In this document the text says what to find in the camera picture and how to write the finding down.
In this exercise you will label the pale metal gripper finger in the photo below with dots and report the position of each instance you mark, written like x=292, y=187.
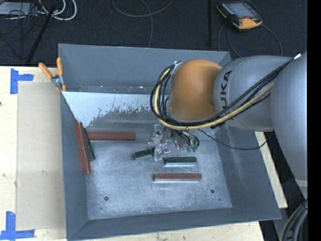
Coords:
x=157, y=134
x=163, y=149

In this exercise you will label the dark green block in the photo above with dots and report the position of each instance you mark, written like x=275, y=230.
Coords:
x=89, y=145
x=180, y=160
x=143, y=153

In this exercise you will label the red-brown flat block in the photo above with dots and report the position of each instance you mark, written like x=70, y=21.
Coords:
x=79, y=149
x=178, y=176
x=86, y=163
x=111, y=136

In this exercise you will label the grey metal bin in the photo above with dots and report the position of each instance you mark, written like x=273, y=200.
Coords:
x=140, y=194

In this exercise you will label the pale wood flat board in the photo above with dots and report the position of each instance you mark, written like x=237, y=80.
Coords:
x=40, y=159

